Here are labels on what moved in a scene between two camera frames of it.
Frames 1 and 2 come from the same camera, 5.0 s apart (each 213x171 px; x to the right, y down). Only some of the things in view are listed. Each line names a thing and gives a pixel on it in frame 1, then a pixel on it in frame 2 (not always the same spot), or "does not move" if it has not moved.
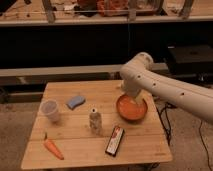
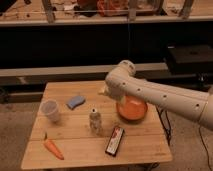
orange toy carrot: [52, 147] does not move
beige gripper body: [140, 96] → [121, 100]
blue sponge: [72, 102] does not move
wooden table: [76, 124] does not move
